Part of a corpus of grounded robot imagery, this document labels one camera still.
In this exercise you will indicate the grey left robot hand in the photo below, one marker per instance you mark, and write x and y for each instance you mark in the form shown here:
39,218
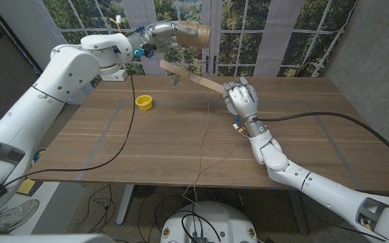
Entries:
160,33

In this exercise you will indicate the jute twine spool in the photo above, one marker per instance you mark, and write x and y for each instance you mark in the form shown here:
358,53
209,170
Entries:
198,35

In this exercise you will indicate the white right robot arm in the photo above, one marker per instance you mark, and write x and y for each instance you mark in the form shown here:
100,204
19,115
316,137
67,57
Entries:
316,189

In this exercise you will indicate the grey white sneaker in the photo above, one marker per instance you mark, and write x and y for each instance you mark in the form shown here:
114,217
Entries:
19,215

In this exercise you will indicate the small yellow cup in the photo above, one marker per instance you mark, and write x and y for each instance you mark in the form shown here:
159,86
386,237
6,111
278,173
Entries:
144,102

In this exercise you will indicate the printed window backdrop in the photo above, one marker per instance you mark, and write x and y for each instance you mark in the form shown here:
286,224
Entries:
248,33

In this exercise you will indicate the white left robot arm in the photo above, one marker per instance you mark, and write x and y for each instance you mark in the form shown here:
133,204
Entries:
56,81

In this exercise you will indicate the grey table leg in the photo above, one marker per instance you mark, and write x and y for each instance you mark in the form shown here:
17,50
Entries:
299,212

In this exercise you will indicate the thin jute thread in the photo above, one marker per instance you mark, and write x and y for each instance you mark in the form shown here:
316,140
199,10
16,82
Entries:
211,165
202,138

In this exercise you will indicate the white table leg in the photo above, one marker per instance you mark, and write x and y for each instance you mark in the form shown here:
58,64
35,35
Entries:
125,204

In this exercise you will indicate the white power strip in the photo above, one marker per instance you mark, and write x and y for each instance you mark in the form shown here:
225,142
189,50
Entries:
117,76

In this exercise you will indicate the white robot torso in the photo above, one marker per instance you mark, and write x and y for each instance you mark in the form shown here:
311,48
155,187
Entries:
211,222

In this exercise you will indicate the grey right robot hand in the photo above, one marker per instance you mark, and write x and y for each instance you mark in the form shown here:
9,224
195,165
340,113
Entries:
245,101

